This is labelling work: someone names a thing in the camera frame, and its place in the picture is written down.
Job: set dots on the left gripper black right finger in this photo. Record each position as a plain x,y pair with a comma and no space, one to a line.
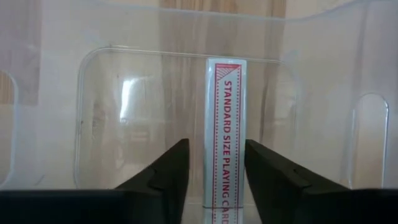
311,205

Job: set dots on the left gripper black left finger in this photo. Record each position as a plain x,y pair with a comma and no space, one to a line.
93,205

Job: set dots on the white red playing card box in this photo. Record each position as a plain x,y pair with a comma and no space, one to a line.
225,124

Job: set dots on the clear plastic container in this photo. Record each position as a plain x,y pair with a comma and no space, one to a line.
124,93

